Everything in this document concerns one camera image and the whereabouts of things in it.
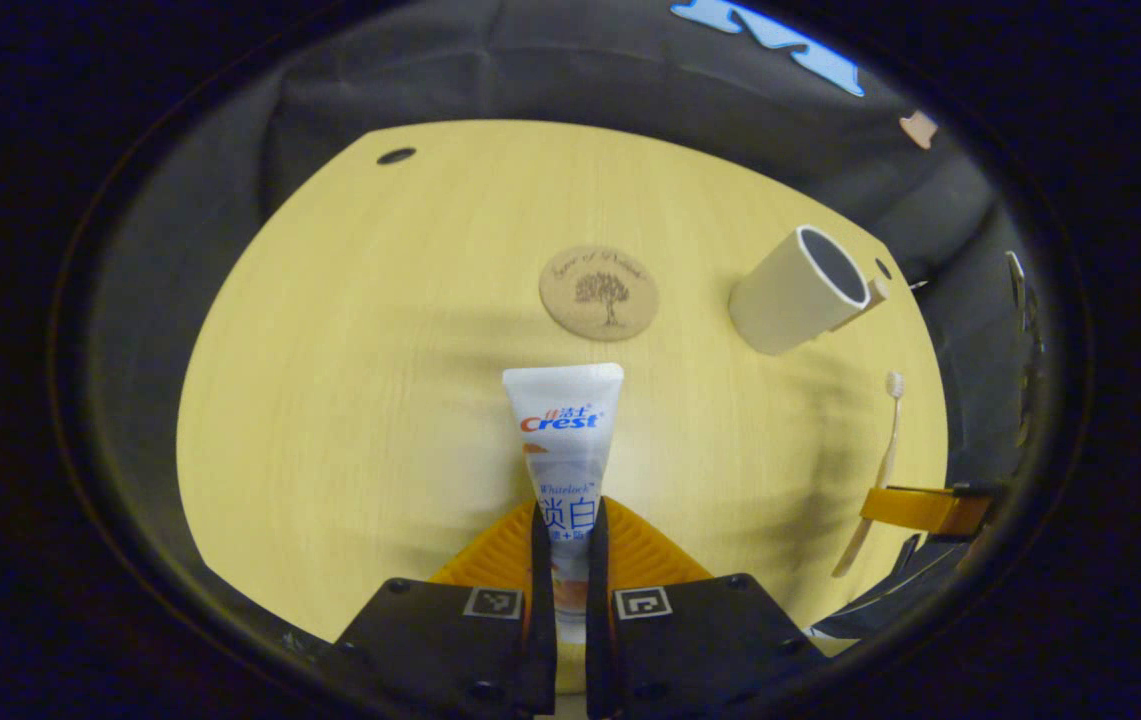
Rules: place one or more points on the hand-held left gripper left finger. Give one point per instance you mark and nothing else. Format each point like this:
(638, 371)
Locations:
(540, 600)

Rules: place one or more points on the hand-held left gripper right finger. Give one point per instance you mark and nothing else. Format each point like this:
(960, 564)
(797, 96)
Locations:
(598, 620)

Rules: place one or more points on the round cork coaster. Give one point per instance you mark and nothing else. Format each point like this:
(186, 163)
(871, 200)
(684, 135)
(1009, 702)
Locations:
(570, 300)

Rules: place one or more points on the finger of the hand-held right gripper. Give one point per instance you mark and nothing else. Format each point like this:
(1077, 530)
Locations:
(900, 595)
(920, 510)

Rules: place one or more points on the black backdrop cloth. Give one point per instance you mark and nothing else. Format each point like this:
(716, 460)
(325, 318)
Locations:
(580, 80)

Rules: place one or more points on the wooden toothbrush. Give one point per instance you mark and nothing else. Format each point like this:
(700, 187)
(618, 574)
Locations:
(890, 450)

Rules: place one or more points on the white toothpaste tube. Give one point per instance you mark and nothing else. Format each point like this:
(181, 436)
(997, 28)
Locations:
(560, 450)

